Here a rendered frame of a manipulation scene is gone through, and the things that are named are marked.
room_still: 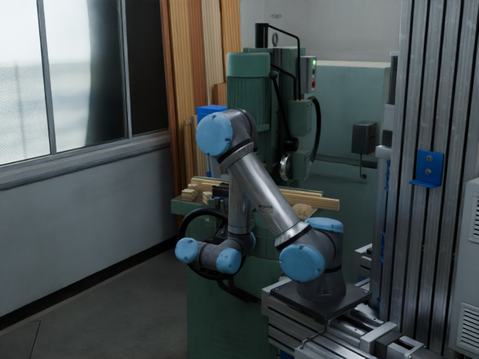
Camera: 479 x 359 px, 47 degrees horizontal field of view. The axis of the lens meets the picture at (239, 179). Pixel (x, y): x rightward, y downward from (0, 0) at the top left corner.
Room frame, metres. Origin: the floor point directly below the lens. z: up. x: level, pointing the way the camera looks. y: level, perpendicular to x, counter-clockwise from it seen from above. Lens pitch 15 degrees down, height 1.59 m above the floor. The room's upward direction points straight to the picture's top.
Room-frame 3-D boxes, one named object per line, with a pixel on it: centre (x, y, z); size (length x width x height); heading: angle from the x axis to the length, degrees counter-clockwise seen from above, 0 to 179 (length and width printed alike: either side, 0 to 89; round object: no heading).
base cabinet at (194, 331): (2.37, -0.08, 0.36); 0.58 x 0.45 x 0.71; 155
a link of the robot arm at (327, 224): (1.54, -0.25, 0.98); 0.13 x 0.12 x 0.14; 153
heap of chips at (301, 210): (2.07, -0.24, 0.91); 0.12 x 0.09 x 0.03; 155
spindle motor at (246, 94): (2.26, -0.04, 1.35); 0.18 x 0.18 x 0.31
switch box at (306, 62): (2.49, -0.30, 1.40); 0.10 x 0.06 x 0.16; 155
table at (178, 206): (2.15, -0.01, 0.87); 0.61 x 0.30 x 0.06; 65
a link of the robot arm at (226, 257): (1.57, 0.05, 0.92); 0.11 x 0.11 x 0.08; 63
